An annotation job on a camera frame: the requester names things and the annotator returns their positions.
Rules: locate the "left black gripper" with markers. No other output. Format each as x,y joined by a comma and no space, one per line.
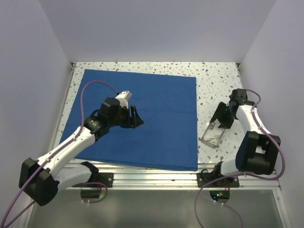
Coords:
133,121

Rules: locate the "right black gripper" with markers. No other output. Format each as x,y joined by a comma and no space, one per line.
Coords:
224,123

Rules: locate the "metal instrument tray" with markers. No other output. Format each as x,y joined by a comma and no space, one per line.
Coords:
215,128

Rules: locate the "blue surgical drape cloth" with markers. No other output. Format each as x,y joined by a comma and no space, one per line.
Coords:
167,105

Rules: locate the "white gauze pad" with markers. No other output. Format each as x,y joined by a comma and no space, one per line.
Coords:
212,137

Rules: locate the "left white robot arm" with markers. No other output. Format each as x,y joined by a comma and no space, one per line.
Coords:
43,178

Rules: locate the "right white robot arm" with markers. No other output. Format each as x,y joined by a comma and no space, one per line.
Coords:
258,151

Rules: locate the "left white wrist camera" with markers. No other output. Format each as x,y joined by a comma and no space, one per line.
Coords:
123,98

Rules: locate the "aluminium frame rail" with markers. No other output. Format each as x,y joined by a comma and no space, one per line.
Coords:
136,178

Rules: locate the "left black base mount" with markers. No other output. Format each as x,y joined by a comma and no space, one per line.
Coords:
106,178

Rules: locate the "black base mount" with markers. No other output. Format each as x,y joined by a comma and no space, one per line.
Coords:
106,178
205,177

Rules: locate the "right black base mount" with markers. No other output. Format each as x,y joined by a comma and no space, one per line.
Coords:
205,177

